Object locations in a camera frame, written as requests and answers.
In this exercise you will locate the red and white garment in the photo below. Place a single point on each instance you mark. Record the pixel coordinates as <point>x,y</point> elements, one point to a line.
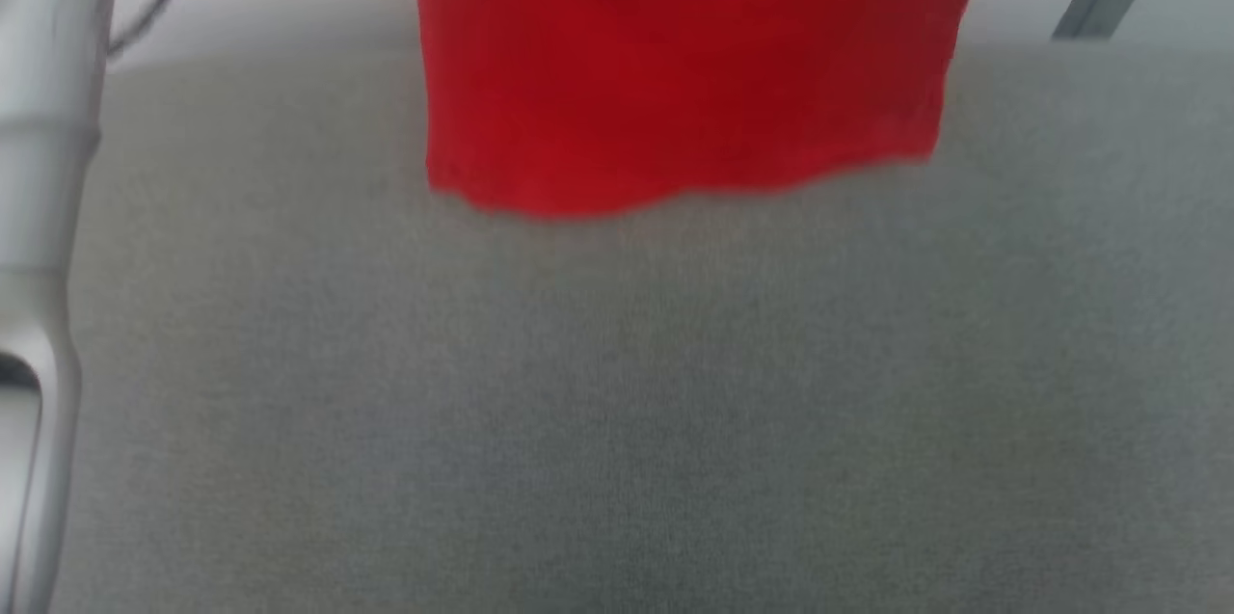
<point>675,65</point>

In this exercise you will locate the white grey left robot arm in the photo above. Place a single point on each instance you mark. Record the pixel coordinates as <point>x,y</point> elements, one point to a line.
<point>48,161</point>

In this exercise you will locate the grey fabric sofa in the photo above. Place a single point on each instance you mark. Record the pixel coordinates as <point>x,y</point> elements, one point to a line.
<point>627,402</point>

